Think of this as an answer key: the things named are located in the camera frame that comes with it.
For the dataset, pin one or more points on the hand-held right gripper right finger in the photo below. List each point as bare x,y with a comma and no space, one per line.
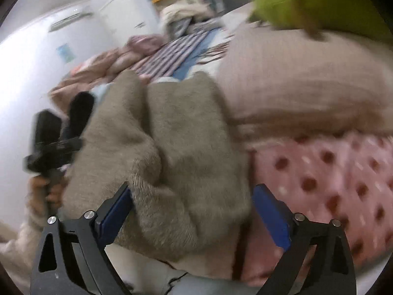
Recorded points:
273,215

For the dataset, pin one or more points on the person's left hand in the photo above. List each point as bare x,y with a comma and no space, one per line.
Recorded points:
55,193

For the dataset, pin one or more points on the pink polka dot pillow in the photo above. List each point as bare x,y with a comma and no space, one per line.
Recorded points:
322,175

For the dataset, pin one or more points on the pile of clothes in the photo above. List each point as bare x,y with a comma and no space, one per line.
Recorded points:
181,13

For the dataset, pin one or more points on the white air conditioner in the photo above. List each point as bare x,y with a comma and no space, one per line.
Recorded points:
69,18

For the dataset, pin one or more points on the pink quilt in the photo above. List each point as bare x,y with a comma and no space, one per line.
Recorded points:
101,64

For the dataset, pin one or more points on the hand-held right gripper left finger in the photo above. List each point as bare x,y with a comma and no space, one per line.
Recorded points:
115,212

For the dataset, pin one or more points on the green avocado plush pillow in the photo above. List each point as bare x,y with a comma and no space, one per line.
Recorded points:
307,0

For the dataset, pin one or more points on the striped bed sheet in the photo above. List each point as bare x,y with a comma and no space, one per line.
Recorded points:
175,55

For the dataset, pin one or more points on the beige fuzzy sweater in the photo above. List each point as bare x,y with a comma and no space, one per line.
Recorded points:
184,159

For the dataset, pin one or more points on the person's left forearm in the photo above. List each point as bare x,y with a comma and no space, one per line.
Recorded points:
21,245

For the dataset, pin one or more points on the white door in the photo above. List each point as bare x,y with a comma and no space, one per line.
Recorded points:
129,9

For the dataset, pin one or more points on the blue wall poster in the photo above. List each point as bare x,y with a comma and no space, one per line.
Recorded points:
65,53

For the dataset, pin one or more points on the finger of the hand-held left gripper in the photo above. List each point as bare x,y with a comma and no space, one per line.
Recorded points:
81,107

